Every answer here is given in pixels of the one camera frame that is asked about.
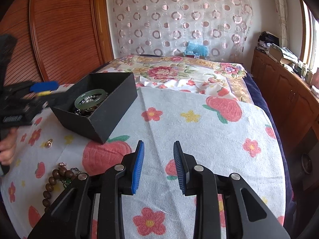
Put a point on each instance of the small beaded charm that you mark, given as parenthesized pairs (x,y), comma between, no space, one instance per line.
(61,164)

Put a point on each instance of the open cardboard box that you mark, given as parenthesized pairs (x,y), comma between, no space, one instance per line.
(281,53)

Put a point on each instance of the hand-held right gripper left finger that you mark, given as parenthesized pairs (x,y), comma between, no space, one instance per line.
(138,169)

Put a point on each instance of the patterned window curtain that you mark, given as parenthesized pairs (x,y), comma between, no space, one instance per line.
(279,12)

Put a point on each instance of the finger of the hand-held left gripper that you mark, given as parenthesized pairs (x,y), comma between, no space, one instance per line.
(44,86)
(54,99)

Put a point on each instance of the pile of dark clothes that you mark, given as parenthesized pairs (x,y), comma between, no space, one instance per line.
(268,41)

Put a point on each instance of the white strawberry print sheet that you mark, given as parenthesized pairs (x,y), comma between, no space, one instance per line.
(184,84)

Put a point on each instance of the metal bowl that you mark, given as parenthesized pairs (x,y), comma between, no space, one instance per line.
(306,163)

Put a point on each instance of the circle pattern wall curtain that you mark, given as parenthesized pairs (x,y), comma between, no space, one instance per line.
(179,17)

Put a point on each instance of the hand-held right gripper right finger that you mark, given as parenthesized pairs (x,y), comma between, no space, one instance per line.
(179,169)

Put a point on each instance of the pale green jade bangle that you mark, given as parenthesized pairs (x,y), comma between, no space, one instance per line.
(91,98)

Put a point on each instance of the black rectangular box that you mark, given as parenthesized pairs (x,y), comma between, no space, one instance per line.
(104,124)

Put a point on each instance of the wooden frame window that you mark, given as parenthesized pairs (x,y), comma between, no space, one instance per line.
(310,39)

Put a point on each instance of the wooden slatted wardrobe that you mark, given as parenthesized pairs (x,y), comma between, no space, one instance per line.
(64,29)

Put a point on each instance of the person's left hand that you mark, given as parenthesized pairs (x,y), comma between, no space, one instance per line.
(8,149)

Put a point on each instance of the long wooden cabinet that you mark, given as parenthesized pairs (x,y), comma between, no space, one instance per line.
(279,87)

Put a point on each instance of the blue plastic bag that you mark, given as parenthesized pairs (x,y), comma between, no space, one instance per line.
(195,48)

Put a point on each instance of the floral blanket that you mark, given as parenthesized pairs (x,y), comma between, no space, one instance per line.
(174,67)

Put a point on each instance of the fruit and flower print towel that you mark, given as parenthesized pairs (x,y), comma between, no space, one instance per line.
(199,134)

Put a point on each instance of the navy bed sheet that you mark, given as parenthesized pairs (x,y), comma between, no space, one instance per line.
(274,129)

